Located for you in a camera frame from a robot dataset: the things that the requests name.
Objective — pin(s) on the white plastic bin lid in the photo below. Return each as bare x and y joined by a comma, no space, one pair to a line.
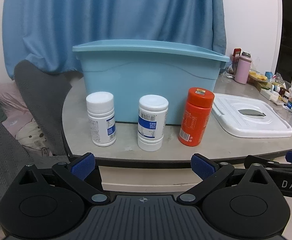
233,120

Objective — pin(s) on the yellow snack bag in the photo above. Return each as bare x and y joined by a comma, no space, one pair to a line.
258,76

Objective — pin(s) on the grey knit blanket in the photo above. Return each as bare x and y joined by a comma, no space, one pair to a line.
3,160

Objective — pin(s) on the grey desktop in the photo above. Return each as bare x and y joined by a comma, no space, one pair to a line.
126,153

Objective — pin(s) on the pink printed bedding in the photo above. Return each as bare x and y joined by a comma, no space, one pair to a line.
23,127

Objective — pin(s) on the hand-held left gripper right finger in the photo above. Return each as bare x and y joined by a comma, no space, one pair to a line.
202,165

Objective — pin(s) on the dark grey blanket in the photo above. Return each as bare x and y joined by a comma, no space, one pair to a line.
41,100

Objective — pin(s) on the orange pill bottle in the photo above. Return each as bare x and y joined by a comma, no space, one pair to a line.
194,120

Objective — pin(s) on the pink thermos bottle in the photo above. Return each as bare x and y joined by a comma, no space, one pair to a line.
242,70

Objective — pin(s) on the light blue plastic storage bin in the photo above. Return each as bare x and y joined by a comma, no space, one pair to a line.
146,85

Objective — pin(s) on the small white dropper bottle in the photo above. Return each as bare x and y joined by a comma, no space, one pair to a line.
291,91

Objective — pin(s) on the white flat box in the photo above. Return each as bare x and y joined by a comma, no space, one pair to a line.
269,93

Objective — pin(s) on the white pill bottle blue label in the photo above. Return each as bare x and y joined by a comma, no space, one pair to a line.
152,130
98,120

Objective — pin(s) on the blue can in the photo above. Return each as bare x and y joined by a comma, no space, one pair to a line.
269,75

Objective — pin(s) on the blue curtain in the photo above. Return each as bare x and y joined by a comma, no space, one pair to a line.
111,12

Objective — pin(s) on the red box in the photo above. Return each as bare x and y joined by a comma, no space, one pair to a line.
237,53

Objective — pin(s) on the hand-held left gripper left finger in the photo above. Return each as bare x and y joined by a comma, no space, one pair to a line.
82,165

